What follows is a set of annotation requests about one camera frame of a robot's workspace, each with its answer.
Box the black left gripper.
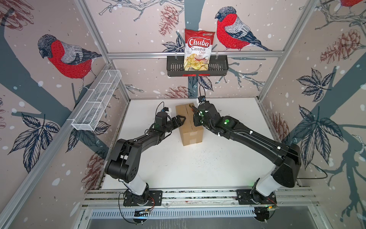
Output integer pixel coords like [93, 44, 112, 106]
[162, 115, 185, 134]

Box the brown cardboard express box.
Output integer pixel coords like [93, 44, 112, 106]
[175, 103, 204, 146]

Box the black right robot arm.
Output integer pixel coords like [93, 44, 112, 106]
[190, 96, 310, 205]

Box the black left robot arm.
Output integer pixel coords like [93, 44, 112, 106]
[104, 110, 186, 206]

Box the Chuba cassava chips bag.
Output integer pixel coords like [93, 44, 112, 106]
[184, 29, 215, 71]

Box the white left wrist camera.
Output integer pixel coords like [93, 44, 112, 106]
[162, 107, 172, 116]

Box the black wire wall basket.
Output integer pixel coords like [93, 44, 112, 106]
[167, 54, 229, 77]

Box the left arm base cable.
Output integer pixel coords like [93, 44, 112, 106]
[118, 191, 156, 225]

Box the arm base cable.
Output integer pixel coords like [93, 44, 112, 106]
[118, 191, 156, 225]
[233, 188, 278, 223]

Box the white mesh wall shelf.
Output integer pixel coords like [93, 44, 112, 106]
[71, 70, 122, 131]

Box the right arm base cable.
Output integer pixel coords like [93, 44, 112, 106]
[233, 188, 278, 223]

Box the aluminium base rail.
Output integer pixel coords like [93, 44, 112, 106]
[81, 187, 319, 221]

